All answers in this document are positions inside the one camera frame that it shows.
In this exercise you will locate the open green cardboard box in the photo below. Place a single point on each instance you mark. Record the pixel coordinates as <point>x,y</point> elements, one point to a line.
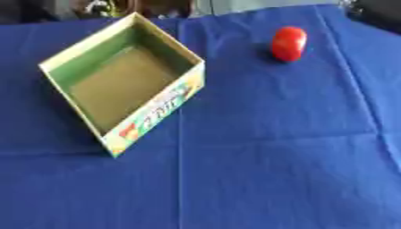
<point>125,83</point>

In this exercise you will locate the red toy fruit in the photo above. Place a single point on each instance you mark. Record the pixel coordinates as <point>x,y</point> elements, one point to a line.
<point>288,44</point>

